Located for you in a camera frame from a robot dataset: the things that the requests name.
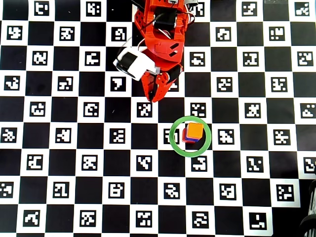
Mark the red robot arm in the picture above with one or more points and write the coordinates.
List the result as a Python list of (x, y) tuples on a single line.
[(163, 47)]

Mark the red cube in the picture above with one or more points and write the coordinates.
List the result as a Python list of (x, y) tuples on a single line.
[(183, 135)]

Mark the red perforated robot base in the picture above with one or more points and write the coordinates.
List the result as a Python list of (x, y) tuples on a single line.
[(139, 22)]

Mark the black white marker checkerboard mat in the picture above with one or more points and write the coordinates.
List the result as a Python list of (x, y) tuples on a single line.
[(74, 172)]

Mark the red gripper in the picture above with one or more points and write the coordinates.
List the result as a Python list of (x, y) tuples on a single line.
[(165, 78)]

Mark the blue cube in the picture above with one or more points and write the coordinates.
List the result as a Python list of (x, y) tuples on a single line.
[(191, 139)]

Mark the orange cube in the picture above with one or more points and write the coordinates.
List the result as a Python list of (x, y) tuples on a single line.
[(195, 129)]

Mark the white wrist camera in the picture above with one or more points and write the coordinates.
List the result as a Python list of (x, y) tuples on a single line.
[(140, 64)]

